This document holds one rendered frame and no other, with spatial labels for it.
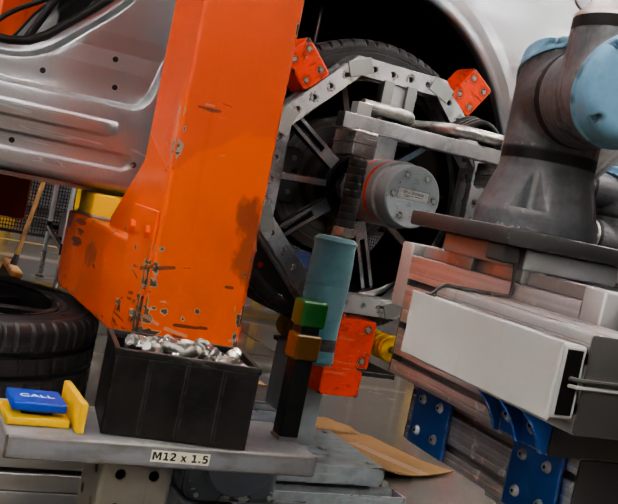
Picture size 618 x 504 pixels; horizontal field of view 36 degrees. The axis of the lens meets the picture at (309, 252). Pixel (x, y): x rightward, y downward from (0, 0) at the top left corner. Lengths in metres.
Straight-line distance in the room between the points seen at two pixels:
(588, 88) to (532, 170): 0.17
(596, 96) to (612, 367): 0.29
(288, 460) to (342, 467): 0.87
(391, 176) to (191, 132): 0.58
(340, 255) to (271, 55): 0.54
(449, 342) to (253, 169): 0.60
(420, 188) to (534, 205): 0.81
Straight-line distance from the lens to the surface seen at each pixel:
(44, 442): 1.24
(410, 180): 1.93
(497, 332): 0.91
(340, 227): 1.78
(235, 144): 1.47
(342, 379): 2.08
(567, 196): 1.15
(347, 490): 2.28
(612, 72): 1.02
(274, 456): 1.34
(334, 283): 1.89
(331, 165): 2.12
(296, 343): 1.38
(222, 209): 1.47
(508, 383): 0.89
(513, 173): 1.16
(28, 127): 1.92
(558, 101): 1.08
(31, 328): 1.68
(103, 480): 1.31
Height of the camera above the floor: 0.80
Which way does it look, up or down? 3 degrees down
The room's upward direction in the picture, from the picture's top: 12 degrees clockwise
